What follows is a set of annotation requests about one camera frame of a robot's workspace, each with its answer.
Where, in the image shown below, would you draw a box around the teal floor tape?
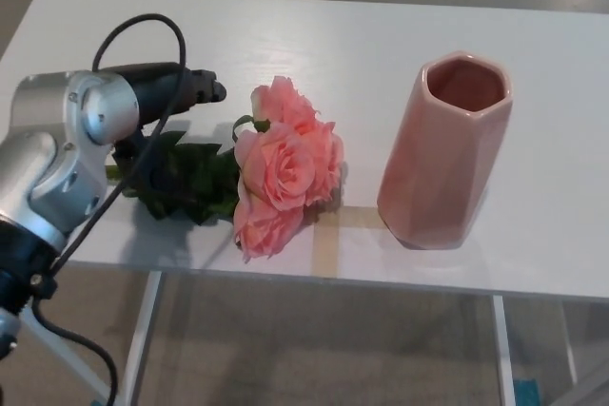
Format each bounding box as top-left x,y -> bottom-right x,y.
513,377 -> 540,406

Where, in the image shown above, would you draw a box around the beige tape strip short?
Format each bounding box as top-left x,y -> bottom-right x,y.
339,205 -> 387,227

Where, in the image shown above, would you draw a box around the pink hexagonal ceramic vase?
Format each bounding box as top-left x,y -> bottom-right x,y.
376,49 -> 515,251

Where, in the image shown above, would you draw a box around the pink rose bouquet green stems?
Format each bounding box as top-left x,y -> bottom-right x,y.
105,75 -> 345,263

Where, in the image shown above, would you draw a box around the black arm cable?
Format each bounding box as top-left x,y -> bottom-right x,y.
31,13 -> 187,406

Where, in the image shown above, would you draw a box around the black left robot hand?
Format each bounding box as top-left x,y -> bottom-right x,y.
111,62 -> 226,188

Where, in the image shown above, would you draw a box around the white table leg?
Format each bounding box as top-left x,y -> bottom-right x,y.
562,303 -> 580,381
492,295 -> 518,406
121,271 -> 164,406

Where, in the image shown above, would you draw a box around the grey metal stand leg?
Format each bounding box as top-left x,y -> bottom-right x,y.
21,318 -> 107,406

